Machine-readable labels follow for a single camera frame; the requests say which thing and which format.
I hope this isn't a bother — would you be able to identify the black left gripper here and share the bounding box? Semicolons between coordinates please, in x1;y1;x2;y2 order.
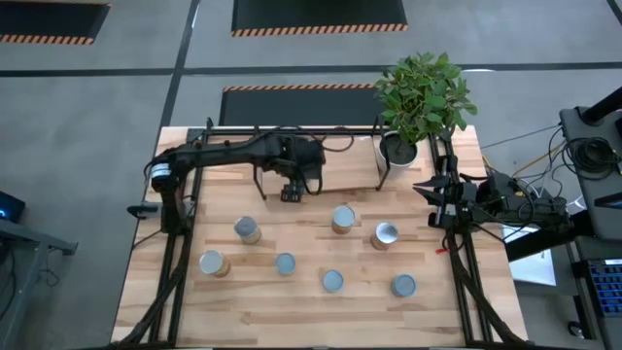
261;134;327;203

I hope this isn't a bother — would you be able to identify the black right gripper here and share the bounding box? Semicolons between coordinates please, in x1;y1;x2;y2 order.
412;155;482;228

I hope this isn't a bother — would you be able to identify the tall green beans can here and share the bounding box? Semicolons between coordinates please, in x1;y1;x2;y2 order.
330;204;357;235

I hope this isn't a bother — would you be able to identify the tall yellow-green labelled can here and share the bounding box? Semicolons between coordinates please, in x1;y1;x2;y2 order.
233;215;262;245

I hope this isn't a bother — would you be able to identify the tall corn can orange label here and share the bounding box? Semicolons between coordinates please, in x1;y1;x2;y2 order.
369;221;399;252
391;273;418;298

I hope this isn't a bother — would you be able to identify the short bean-pattern yellow can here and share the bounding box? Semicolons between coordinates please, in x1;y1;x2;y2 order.
275;252;297;277

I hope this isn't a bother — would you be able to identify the short mushroom can yellow green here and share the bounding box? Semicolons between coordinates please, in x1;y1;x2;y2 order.
322;269;345;294

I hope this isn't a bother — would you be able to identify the tall oranges can green label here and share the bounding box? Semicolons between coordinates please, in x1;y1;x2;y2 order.
198;249;232;279

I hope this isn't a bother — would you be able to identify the white plant pot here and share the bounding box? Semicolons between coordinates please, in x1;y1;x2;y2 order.
376;129;420;182

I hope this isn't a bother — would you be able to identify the black mat with hazard stripe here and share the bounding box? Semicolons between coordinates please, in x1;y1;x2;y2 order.
0;0;112;47
230;0;409;39
218;83;390;127

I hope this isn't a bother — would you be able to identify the green leafy plant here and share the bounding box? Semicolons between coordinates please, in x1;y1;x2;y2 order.
373;51;479;146

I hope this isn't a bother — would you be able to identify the white sheet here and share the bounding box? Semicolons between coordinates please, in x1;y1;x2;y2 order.
500;223;558;288

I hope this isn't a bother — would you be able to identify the grey side stand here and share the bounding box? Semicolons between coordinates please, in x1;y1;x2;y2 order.
558;87;622;244

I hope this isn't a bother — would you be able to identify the black pole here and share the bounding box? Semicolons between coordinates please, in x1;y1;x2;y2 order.
580;87;622;126

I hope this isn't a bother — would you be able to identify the blue keyed control panel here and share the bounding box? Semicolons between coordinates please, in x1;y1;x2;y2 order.
585;260;622;317

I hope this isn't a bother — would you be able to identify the black device with blue light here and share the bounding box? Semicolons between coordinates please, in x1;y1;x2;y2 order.
0;190;26;224

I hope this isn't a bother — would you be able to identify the wooden shelf with black frame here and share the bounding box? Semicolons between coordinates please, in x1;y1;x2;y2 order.
253;116;391;201

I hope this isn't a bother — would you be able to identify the coiled black cable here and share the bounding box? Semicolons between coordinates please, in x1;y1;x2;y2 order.
563;136;621;181

